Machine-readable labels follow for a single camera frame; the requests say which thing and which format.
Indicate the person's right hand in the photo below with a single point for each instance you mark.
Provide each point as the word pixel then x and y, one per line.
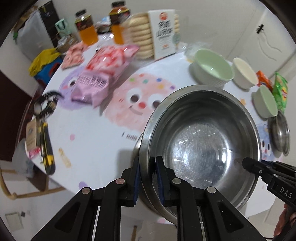
pixel 281 220

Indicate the clear glass cup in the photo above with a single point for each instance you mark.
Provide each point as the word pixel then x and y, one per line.
pixel 193 49

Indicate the black wall hook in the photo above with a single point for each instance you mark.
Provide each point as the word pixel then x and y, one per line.
pixel 260 29

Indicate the small green ribbed bowl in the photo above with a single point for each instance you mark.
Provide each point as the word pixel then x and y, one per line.
pixel 266 102

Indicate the yellow black utility knife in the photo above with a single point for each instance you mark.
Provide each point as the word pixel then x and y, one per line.
pixel 47 148

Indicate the large pink snack bag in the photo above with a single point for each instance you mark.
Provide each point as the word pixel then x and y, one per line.
pixel 101 71

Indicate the black scissors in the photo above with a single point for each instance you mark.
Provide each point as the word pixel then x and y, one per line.
pixel 45 104

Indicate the small stainless steel bowl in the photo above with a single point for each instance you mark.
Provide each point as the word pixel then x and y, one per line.
pixel 281 134

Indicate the wooden chair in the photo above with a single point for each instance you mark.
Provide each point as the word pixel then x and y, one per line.
pixel 34 193

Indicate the small brown box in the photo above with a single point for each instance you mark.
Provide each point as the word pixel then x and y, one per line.
pixel 32 135

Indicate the woven basket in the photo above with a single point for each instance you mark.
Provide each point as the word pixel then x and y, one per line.
pixel 66 42

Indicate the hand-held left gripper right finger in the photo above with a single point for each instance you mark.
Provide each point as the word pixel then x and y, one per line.
pixel 160 183

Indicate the orange juice bottle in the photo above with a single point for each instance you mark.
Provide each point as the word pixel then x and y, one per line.
pixel 86 27
pixel 119 23

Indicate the white bowl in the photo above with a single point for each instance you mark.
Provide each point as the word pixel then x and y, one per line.
pixel 244 74

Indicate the orange carton box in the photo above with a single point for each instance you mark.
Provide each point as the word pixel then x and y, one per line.
pixel 263 80

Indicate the green mug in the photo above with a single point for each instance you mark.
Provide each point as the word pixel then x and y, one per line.
pixel 60 25

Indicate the white plastic bag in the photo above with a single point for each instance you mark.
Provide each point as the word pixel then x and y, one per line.
pixel 32 34

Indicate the small pink snack bag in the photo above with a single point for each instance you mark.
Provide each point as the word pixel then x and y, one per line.
pixel 74 55

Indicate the green chips bag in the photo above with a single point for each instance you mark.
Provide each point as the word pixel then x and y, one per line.
pixel 281 92

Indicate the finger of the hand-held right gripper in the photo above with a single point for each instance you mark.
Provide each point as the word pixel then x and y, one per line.
pixel 285 168
pixel 254 166

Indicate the large green ribbed bowl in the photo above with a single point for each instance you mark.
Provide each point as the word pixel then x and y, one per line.
pixel 211 66

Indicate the blue plastic stool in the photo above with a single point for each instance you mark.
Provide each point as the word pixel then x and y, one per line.
pixel 49 69

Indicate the round biscuit pack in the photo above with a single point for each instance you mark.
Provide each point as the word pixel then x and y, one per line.
pixel 148 34

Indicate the yellow cloth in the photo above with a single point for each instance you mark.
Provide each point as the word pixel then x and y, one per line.
pixel 42 60

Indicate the large stainless steel bowl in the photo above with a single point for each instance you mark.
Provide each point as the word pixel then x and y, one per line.
pixel 203 139

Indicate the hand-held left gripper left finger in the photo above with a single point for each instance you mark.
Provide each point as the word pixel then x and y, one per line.
pixel 137 180

